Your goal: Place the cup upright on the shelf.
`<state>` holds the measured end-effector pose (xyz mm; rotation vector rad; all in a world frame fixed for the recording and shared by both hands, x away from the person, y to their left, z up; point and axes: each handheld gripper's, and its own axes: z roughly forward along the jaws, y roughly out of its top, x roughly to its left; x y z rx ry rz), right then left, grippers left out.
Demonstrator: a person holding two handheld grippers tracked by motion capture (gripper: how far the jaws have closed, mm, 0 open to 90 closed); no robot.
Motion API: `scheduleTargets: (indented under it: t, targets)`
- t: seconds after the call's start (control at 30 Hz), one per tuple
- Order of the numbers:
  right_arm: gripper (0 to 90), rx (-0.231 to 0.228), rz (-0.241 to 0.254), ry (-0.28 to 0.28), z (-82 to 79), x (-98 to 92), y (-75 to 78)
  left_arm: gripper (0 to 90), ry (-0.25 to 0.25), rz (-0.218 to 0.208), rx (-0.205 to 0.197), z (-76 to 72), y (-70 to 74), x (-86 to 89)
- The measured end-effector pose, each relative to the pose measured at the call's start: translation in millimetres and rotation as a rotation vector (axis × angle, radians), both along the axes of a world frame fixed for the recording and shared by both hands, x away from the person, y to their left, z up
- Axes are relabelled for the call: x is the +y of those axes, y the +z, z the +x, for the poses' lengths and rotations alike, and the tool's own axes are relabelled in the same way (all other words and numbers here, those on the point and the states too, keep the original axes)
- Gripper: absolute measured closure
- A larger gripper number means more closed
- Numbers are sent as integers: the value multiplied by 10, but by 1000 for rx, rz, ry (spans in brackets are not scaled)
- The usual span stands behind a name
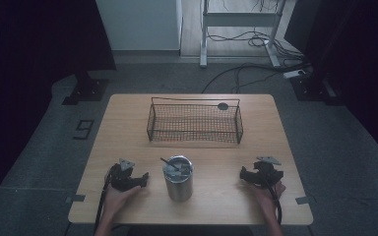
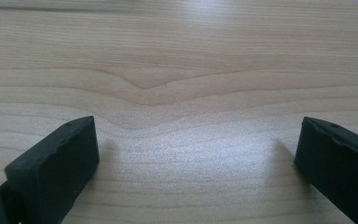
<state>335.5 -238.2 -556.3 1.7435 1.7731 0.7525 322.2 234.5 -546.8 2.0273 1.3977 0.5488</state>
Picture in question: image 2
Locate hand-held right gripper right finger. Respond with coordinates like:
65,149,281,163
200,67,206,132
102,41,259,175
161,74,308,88
294,116,358,224

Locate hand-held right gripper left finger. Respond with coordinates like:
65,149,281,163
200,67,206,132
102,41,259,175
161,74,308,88
0,115,101,224

